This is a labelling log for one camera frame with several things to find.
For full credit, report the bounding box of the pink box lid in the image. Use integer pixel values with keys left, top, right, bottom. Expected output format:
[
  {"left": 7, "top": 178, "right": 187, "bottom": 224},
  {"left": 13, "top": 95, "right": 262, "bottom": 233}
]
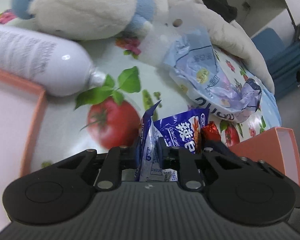
[{"left": 0, "top": 70, "right": 46, "bottom": 231}]

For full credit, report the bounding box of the pale blue plastic bag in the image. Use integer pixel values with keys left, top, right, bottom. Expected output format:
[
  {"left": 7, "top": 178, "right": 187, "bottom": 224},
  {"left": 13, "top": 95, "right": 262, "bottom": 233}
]
[{"left": 139, "top": 0, "right": 263, "bottom": 124}]

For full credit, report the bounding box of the white wall cabinet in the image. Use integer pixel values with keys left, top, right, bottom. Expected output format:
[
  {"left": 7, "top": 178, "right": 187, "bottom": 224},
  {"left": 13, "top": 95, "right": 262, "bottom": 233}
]
[{"left": 227, "top": 0, "right": 300, "bottom": 40}]

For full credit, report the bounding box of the white blue plush toy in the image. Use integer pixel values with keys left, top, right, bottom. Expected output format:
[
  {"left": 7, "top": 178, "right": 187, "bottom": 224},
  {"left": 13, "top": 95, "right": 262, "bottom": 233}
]
[{"left": 11, "top": 0, "right": 168, "bottom": 40}]

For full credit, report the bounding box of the blue bed sheet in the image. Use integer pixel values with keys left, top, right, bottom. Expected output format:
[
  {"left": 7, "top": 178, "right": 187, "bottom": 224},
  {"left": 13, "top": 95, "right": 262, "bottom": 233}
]
[{"left": 261, "top": 87, "right": 282, "bottom": 128}]

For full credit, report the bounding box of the blue folding chair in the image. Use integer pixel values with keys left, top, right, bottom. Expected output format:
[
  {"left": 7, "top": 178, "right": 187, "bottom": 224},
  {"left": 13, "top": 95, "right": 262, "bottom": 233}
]
[{"left": 252, "top": 28, "right": 285, "bottom": 61}]

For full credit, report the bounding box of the fruit print mat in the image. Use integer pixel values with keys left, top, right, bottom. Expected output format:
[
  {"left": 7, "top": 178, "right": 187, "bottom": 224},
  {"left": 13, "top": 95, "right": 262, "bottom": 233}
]
[{"left": 0, "top": 0, "right": 271, "bottom": 169}]

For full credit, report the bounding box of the blue curtain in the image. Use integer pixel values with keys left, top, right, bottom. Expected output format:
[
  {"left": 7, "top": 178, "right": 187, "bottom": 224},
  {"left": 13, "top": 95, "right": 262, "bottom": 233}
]
[{"left": 266, "top": 40, "right": 300, "bottom": 100}]

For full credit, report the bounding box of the white spray bottle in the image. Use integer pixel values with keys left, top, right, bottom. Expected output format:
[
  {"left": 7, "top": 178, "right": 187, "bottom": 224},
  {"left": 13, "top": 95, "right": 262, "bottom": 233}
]
[{"left": 0, "top": 24, "right": 106, "bottom": 97}]

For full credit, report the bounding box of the blue white snack bag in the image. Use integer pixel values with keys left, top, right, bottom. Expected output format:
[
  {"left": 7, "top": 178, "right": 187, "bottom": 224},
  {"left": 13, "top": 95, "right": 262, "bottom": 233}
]
[{"left": 135, "top": 101, "right": 209, "bottom": 181}]

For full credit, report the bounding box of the small red foil candy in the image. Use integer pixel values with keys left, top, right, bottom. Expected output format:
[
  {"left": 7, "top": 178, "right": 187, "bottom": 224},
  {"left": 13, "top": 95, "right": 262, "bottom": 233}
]
[{"left": 201, "top": 121, "right": 221, "bottom": 141}]

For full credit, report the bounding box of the pink gift box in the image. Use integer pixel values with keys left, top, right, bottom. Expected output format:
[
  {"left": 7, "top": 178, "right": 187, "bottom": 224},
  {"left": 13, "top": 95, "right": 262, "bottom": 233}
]
[{"left": 230, "top": 127, "right": 300, "bottom": 186}]

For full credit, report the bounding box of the grey duvet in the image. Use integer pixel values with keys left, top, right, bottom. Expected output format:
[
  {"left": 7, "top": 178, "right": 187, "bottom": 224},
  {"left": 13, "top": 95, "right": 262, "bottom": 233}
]
[{"left": 149, "top": 0, "right": 276, "bottom": 94}]

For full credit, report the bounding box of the black clothes pile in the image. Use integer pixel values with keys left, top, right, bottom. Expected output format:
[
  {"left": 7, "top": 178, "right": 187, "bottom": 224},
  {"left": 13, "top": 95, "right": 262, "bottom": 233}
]
[{"left": 202, "top": 0, "right": 237, "bottom": 23}]

